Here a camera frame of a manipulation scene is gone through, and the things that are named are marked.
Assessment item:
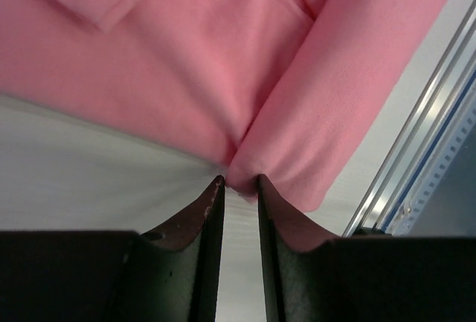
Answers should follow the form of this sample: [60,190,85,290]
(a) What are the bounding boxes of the pink t shirt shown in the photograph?
[1,0,448,212]

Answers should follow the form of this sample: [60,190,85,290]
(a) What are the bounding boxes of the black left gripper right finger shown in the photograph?
[257,175,475,321]

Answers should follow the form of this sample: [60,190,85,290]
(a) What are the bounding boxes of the white slotted cable duct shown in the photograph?
[390,106,476,236]

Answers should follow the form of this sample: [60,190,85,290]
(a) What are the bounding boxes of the aluminium mounting rail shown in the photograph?
[343,4,475,236]

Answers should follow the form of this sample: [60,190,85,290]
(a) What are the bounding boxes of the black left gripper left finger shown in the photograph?
[1,176,225,321]

